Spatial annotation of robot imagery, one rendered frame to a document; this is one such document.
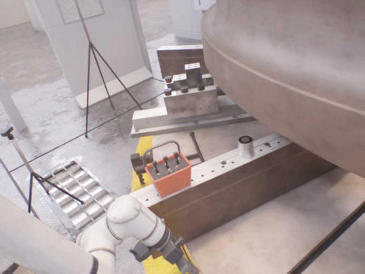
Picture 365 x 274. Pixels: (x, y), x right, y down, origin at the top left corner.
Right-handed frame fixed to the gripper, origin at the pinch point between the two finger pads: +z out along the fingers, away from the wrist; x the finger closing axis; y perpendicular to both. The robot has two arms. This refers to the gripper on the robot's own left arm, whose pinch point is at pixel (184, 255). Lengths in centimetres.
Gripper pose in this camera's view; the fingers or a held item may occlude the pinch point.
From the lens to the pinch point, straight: 105.2
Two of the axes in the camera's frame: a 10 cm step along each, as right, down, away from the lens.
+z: 5.3, 6.5, 5.4
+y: 7.3, -6.8, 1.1
